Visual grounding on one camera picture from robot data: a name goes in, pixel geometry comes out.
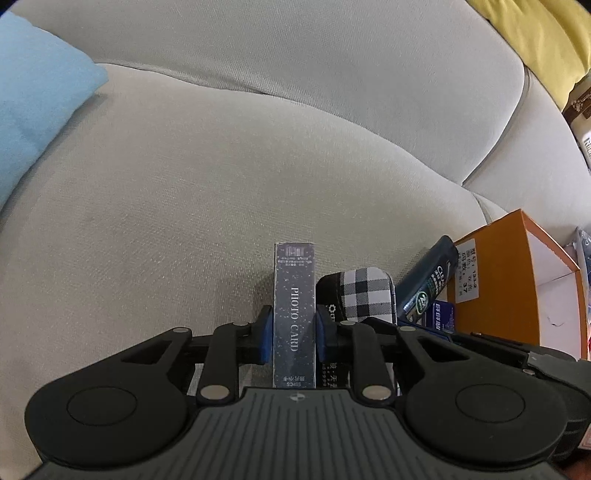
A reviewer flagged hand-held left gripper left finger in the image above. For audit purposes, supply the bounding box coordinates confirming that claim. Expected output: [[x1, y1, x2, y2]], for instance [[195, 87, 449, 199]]
[[108, 305, 274, 402]]

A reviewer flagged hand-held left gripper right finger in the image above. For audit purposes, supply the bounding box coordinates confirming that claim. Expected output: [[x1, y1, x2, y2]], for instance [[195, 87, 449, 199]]
[[315, 308, 481, 403]]

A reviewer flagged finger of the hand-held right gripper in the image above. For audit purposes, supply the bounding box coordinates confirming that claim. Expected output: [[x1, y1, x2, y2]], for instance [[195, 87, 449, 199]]
[[450, 331, 532, 371]]

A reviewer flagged dark photo card box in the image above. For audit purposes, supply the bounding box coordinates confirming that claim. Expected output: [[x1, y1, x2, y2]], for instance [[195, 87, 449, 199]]
[[273, 241, 317, 389]]

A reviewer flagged black white plaid case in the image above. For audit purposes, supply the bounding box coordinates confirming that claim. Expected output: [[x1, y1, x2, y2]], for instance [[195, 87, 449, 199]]
[[316, 267, 396, 324]]

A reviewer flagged blue box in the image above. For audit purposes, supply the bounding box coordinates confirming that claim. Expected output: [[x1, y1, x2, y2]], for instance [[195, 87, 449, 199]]
[[427, 300, 455, 332]]

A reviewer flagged orange cardboard box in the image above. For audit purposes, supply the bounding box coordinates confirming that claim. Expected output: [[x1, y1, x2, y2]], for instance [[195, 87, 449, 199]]
[[450, 209, 589, 361]]

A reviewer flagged dark green shampoo bottle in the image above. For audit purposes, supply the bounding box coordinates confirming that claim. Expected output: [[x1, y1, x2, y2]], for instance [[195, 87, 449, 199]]
[[397, 235, 459, 324]]

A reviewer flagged blue printed pillow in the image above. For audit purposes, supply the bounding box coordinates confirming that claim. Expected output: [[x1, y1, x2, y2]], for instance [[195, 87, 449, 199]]
[[575, 226, 591, 278]]

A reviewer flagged beige fabric sofa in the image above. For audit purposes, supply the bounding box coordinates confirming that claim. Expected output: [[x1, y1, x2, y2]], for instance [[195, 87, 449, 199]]
[[0, 0, 591, 480]]

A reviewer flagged yellow pillow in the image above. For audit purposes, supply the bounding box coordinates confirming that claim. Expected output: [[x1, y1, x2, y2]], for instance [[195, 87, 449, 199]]
[[466, 0, 591, 112]]

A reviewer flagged light blue pillow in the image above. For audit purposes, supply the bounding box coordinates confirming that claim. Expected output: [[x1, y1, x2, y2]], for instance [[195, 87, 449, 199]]
[[0, 11, 109, 208]]

